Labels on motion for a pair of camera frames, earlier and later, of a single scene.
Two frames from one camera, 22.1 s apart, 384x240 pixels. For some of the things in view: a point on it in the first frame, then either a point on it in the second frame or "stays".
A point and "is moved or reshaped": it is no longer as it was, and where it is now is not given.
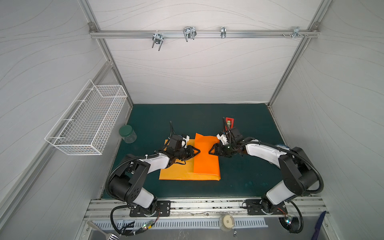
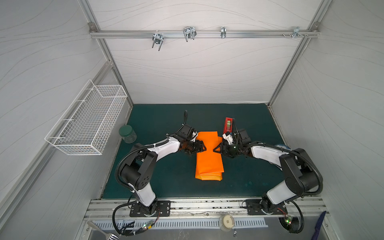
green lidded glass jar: [127, 132] stays
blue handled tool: [318, 225] stays
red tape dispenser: [230, 122] stays
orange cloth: [205, 166] is moved or reshaped
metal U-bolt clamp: [157, 38] stays
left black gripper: [190, 151] to [198, 148]
